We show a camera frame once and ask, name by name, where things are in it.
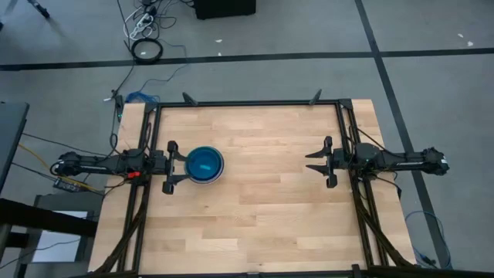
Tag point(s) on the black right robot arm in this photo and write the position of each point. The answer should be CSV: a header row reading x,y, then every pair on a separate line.
x,y
397,160

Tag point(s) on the small black electronics box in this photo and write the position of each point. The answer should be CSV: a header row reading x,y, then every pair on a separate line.
x,y
67,185

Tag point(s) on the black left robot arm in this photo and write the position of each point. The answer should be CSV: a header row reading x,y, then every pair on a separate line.
x,y
100,164

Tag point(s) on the black tripod leg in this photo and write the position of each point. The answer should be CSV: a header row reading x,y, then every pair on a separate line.
x,y
38,7

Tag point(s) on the blue plastic bowl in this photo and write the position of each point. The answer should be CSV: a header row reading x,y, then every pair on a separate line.
x,y
204,163

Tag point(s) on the white power strip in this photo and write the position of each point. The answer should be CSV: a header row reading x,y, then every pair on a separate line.
x,y
141,23

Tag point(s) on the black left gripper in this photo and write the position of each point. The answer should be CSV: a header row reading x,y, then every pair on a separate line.
x,y
161,164

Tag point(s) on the black hub with green light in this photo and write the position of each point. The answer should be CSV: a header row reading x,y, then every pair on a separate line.
x,y
119,106

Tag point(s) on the black side table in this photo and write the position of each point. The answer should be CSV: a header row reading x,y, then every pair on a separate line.
x,y
42,220

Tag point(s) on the black metal table frame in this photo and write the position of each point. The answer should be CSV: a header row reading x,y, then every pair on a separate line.
x,y
247,103

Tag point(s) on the dark grey desk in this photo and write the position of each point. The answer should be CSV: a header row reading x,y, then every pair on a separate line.
x,y
11,139

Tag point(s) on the red connector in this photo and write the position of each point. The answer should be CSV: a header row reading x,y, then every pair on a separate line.
x,y
133,174

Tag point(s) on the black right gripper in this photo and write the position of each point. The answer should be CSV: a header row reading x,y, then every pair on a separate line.
x,y
339,160

